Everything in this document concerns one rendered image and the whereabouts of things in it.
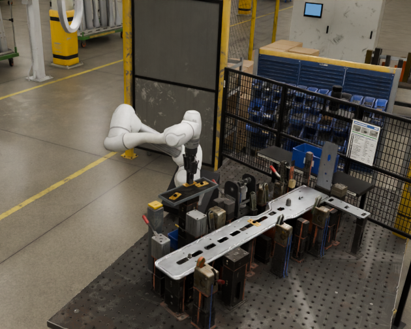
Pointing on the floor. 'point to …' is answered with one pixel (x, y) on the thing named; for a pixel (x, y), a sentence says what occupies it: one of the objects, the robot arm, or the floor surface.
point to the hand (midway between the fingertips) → (190, 177)
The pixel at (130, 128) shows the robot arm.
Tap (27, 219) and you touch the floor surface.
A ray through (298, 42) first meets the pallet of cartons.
